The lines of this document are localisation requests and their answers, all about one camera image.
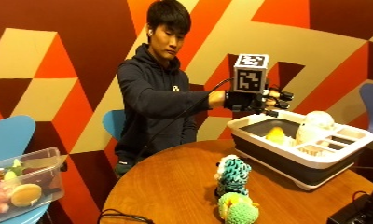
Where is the black glove cable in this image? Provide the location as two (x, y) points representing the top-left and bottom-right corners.
(133, 77), (234, 164)

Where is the white marker cube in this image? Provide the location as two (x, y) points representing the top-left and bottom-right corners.
(233, 53), (270, 94)

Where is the teal crocheted toy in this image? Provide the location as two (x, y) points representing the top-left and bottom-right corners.
(213, 154), (252, 197)

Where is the green and yellow crocheted toy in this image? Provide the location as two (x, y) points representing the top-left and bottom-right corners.
(215, 191), (260, 224)

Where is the white plush toy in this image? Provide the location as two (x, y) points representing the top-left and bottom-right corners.
(294, 110), (336, 147)

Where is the clear plastic bin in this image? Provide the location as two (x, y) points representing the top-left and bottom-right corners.
(0, 147), (68, 224)

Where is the green vegetable toy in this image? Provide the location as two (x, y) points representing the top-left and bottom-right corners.
(2, 158), (25, 181)

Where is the black electronic box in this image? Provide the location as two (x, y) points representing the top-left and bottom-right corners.
(326, 185), (373, 224)

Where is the white and grey dish rack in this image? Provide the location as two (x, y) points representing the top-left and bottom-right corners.
(226, 109), (373, 191)

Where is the the person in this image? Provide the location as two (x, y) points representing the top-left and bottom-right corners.
(113, 0), (295, 180)

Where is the yellow round bun toy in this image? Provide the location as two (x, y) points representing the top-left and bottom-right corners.
(9, 183), (44, 208)

